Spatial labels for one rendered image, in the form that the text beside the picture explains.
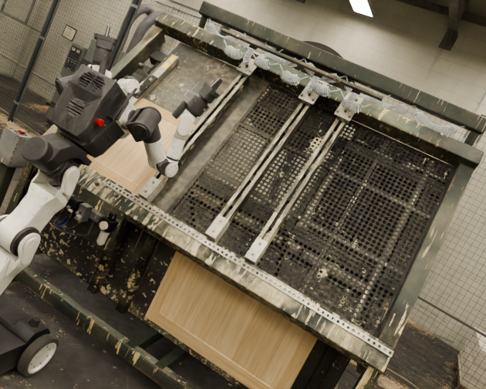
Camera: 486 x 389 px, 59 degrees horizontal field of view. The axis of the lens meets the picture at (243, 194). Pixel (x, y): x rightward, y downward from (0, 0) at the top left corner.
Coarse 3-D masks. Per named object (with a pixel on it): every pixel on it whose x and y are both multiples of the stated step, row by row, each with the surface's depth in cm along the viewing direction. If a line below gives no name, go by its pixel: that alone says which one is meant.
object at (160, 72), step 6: (174, 60) 278; (168, 66) 276; (156, 72) 274; (162, 72) 274; (168, 72) 278; (162, 78) 276; (156, 84) 273; (150, 90) 271; (132, 96) 264; (144, 96) 268; (132, 102) 262
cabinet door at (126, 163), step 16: (160, 112) 261; (160, 128) 255; (176, 128) 255; (192, 128) 254; (128, 144) 250; (96, 160) 245; (112, 160) 245; (128, 160) 245; (144, 160) 244; (112, 176) 239; (128, 176) 239; (144, 176) 239
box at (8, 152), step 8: (8, 128) 227; (8, 136) 224; (16, 136) 222; (24, 136) 226; (0, 144) 225; (8, 144) 224; (16, 144) 222; (0, 152) 225; (8, 152) 224; (16, 152) 224; (0, 160) 225; (8, 160) 224; (16, 160) 227; (24, 160) 231
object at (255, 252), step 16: (352, 96) 236; (336, 112) 247; (336, 128) 247; (320, 144) 241; (320, 160) 236; (304, 176) 233; (288, 192) 226; (288, 208) 222; (272, 224) 218; (256, 240) 213; (256, 256) 209
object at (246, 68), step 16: (256, 48) 254; (240, 64) 266; (240, 80) 265; (224, 96) 260; (208, 112) 253; (224, 112) 261; (208, 128) 252; (192, 144) 243; (160, 176) 232; (144, 192) 228
